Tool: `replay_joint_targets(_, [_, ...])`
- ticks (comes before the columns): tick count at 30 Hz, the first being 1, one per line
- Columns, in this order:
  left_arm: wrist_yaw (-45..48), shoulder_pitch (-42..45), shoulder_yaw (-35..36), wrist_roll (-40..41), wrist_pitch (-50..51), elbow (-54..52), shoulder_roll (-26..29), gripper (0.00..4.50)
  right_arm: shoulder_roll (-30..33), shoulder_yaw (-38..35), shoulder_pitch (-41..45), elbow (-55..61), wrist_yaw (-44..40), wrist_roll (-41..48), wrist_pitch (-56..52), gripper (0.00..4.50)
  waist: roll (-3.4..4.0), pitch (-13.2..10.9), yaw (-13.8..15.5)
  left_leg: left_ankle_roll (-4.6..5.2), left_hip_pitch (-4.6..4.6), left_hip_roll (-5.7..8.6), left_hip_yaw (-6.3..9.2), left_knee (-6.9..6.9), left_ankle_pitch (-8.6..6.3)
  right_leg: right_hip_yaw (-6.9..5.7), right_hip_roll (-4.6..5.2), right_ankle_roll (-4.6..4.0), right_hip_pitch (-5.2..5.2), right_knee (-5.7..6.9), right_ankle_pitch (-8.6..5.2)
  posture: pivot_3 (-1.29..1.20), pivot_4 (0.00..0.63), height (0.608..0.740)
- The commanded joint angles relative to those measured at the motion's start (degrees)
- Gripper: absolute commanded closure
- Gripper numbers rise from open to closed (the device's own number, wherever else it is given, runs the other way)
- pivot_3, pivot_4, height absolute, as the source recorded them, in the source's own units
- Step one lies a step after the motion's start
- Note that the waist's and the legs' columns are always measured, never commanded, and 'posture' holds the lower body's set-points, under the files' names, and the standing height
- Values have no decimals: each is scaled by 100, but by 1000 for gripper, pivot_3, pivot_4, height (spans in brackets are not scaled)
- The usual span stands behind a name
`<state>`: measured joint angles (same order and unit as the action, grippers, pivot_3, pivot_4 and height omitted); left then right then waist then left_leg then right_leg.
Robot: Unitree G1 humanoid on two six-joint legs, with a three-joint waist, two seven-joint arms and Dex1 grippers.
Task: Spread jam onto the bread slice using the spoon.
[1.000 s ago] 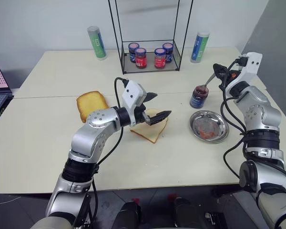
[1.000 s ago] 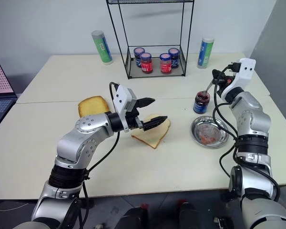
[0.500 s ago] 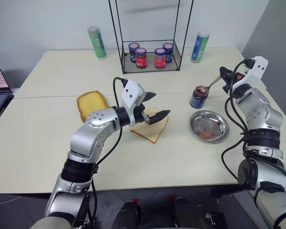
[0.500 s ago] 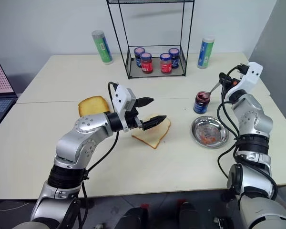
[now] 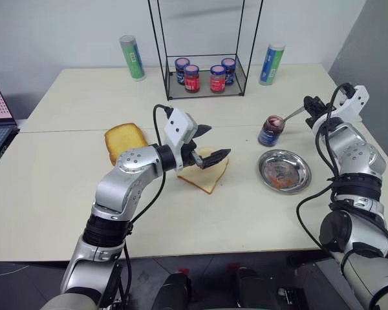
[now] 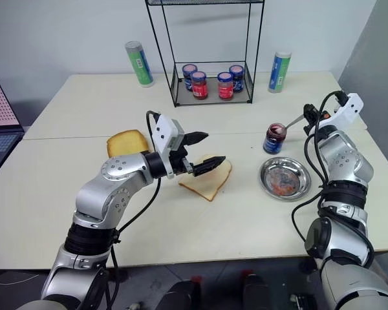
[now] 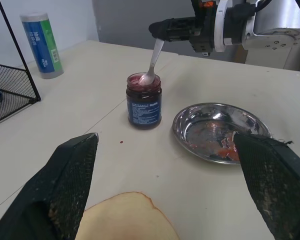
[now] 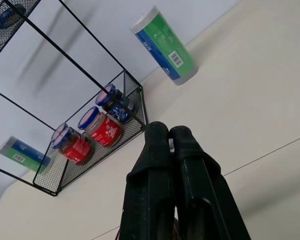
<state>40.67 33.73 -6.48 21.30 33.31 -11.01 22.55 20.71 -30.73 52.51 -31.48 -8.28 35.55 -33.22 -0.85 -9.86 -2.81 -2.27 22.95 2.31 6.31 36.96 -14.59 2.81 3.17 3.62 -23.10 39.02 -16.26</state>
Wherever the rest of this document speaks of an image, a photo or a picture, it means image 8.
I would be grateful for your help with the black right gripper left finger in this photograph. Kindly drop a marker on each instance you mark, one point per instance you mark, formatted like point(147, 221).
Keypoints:
point(147, 180)

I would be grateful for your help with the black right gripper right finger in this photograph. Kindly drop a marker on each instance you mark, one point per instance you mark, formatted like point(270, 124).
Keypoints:
point(205, 190)

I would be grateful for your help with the red label jar clear contents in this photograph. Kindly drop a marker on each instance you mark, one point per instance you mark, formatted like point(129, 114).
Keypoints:
point(101, 127)

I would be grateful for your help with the blue floral label jar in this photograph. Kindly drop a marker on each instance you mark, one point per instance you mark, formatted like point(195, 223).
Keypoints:
point(116, 106)

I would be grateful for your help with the green blue paper towel roll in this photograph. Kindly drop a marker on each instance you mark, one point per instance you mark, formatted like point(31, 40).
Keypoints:
point(162, 45)
point(22, 156)

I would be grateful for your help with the red label jar dark contents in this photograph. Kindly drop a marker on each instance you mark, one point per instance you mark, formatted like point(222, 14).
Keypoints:
point(73, 146)

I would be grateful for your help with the blue lidded jar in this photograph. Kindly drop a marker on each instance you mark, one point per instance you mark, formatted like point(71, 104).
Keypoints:
point(6, 17)

